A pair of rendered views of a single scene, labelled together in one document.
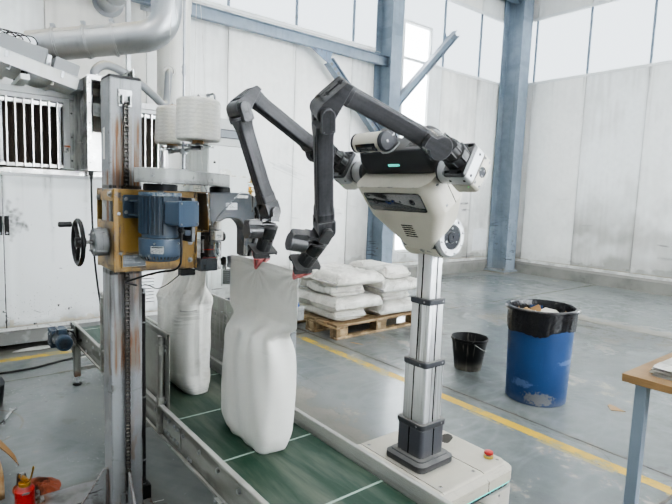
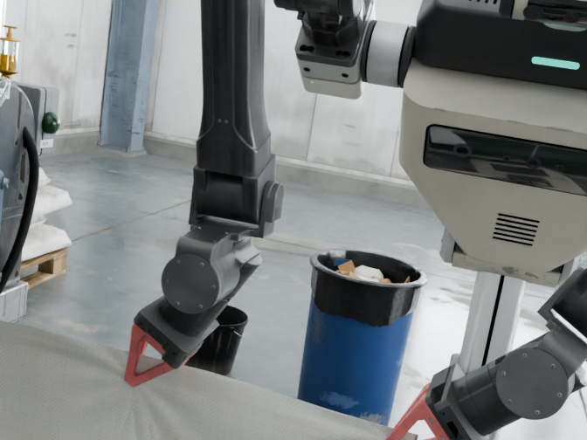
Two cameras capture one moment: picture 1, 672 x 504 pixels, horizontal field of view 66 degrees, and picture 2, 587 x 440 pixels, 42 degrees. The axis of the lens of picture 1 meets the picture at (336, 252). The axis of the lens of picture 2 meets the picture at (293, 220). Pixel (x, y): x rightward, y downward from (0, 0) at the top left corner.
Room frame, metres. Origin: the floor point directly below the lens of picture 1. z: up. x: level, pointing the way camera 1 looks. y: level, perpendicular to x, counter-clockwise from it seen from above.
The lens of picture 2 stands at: (1.29, 0.67, 1.42)
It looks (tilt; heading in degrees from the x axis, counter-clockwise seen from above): 12 degrees down; 322
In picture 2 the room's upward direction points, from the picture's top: 9 degrees clockwise
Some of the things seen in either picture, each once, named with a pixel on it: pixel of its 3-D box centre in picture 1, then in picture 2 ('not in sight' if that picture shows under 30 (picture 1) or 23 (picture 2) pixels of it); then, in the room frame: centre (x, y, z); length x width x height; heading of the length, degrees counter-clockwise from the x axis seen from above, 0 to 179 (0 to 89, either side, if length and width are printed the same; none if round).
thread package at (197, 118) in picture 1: (198, 120); not in sight; (1.98, 0.54, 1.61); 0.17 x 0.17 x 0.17
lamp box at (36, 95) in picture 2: not in sight; (23, 118); (2.33, 0.35, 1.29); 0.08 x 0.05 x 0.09; 39
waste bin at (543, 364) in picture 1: (538, 351); (355, 340); (3.48, -1.43, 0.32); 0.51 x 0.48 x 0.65; 129
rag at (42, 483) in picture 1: (37, 486); not in sight; (2.14, 1.28, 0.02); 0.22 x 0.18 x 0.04; 39
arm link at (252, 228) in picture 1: (260, 222); (219, 240); (1.90, 0.28, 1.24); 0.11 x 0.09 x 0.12; 129
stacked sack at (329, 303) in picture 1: (347, 299); not in sight; (5.04, -0.13, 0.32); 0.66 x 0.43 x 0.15; 131
